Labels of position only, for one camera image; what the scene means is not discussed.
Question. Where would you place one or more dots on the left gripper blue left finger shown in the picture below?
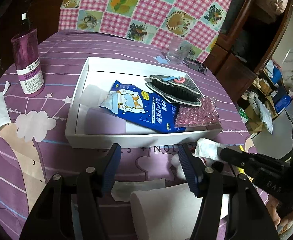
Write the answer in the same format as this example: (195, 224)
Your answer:
(112, 161)

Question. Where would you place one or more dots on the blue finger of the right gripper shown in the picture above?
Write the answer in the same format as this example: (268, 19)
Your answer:
(239, 157)

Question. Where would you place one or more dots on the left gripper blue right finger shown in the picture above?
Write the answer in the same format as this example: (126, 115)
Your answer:
(193, 168)

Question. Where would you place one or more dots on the white tissue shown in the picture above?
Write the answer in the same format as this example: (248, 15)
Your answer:
(209, 149)

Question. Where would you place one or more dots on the white paper towel roll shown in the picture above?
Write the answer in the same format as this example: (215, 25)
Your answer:
(167, 213)

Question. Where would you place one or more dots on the pink glitter scouring pad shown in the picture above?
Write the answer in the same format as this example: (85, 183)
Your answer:
(205, 115)

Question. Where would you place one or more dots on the dark blue cartoon pouch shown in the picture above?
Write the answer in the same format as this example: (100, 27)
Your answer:
(146, 109)

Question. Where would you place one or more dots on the grey plaid fabric pouch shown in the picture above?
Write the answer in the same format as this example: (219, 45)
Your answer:
(176, 90)

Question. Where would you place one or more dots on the clear packet with label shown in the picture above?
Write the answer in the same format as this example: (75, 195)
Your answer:
(93, 96)

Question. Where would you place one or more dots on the person's right hand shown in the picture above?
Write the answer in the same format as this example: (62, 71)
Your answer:
(271, 206)

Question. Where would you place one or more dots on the cluttered storage shelf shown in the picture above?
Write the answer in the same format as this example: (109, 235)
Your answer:
(267, 97)

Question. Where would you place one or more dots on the white shallow cardboard box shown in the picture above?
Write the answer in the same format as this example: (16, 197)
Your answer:
(103, 72)

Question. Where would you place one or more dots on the black clip device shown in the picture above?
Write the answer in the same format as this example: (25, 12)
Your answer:
(195, 65)

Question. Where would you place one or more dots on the clear drinking glass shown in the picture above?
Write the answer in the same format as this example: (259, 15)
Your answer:
(178, 50)

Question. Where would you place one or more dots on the purple spray bottle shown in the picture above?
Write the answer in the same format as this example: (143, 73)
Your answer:
(26, 58)

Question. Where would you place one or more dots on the dark wooden cabinet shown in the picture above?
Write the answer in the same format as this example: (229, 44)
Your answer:
(249, 35)

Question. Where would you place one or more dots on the pink checkered patchwork cloth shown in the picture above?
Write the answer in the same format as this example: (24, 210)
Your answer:
(154, 22)

